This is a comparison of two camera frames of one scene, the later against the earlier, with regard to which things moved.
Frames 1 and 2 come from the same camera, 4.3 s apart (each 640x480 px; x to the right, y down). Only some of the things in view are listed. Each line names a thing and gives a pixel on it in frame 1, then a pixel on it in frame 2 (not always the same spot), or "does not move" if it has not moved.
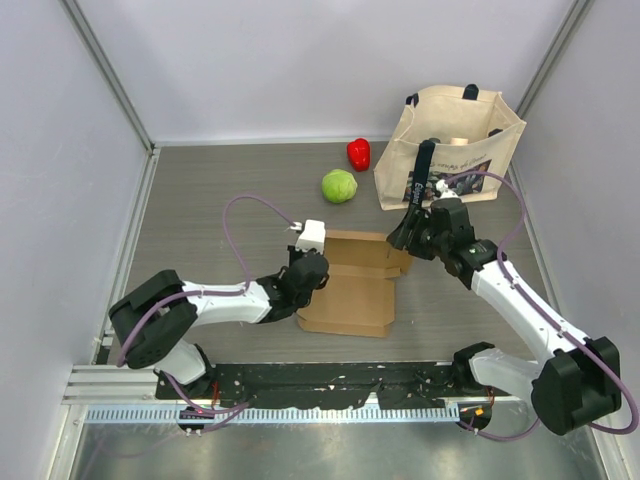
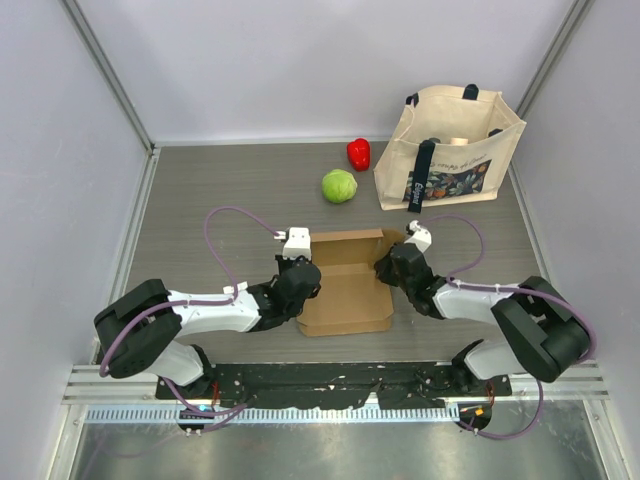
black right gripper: x=415 y=219 -> x=382 y=269
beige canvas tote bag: x=464 y=138 does not move
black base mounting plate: x=334 y=384 does not move
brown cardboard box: x=358 y=295 does not move
